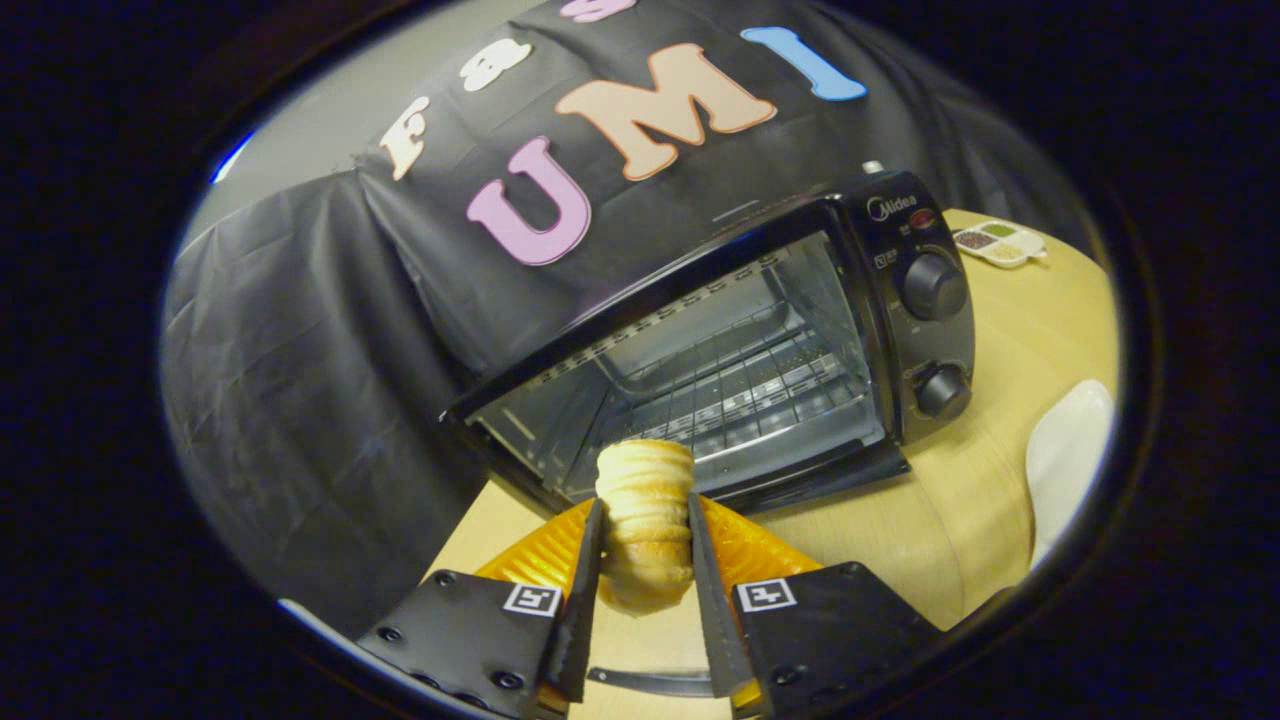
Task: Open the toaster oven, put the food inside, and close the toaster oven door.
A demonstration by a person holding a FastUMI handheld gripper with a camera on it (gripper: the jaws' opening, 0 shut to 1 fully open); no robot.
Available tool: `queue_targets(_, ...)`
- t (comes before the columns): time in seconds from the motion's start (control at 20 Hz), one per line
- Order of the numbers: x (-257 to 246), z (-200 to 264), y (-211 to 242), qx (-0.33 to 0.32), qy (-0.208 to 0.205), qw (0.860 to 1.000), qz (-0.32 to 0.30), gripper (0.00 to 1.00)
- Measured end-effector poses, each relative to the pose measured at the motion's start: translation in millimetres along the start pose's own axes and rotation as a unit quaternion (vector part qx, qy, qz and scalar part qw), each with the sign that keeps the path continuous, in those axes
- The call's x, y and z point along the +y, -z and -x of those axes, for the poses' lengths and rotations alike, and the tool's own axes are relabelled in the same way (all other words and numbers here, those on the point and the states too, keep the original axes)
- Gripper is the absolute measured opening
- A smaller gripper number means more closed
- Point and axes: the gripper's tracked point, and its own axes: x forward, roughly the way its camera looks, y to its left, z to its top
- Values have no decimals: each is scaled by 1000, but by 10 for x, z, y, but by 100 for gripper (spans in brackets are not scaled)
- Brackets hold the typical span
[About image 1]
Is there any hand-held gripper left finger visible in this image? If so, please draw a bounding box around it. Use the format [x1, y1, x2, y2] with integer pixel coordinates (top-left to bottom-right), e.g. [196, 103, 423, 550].
[355, 498, 608, 720]

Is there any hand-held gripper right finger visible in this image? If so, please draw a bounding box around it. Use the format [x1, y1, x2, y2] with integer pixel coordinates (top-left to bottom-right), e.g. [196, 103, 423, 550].
[687, 492, 946, 720]

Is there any spiral pastry roll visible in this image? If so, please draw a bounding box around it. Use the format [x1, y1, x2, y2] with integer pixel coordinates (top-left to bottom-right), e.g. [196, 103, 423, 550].
[594, 438, 697, 613]

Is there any black toaster oven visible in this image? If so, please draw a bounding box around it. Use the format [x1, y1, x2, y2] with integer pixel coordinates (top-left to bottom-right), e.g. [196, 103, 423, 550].
[440, 170, 977, 699]

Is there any white square plate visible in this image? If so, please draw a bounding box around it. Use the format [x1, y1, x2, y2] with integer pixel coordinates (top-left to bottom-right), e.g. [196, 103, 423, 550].
[1025, 380, 1116, 571]

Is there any white divided condiment dish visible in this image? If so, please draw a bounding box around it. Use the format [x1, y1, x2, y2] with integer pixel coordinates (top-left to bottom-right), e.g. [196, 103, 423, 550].
[952, 220, 1048, 269]

